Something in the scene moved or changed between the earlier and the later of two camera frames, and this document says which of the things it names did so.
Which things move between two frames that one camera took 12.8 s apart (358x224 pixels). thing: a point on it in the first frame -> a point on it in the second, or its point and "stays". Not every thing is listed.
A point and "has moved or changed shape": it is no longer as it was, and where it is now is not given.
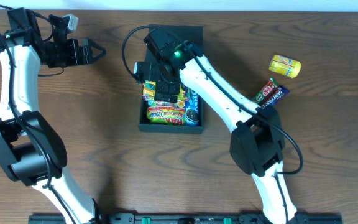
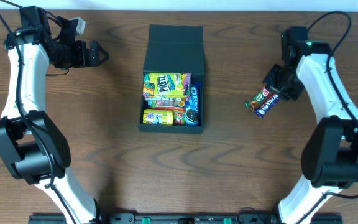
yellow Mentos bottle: x=284 y=66 has moved or changed shape
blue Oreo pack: x=192 y=109 stays
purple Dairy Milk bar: x=279 y=93 stays
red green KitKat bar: x=270 y=86 stays
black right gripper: x=166 y=96 -> x=278 y=82
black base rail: x=188 y=219 stays
